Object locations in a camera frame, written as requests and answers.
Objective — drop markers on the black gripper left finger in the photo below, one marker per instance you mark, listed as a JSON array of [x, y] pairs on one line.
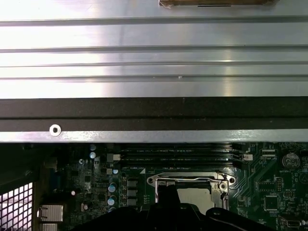
[[163, 195]]

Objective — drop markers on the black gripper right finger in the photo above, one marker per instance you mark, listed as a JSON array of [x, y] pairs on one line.
[[174, 195]]

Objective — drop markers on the silver CPU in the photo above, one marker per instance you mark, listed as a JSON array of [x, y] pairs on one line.
[[197, 197]]

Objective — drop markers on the black RAM slot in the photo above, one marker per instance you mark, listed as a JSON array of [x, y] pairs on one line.
[[192, 163], [192, 155]]

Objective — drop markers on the CPU socket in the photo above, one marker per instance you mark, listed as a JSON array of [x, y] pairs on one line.
[[223, 179]]

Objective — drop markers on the green motherboard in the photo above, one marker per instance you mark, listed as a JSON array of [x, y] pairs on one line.
[[252, 187]]

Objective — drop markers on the black PC case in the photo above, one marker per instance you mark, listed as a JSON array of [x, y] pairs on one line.
[[154, 108]]

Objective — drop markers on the silver rear port block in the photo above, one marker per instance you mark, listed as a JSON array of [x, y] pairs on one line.
[[51, 213]]

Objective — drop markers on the round coin battery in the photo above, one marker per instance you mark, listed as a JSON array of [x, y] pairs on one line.
[[291, 160]]

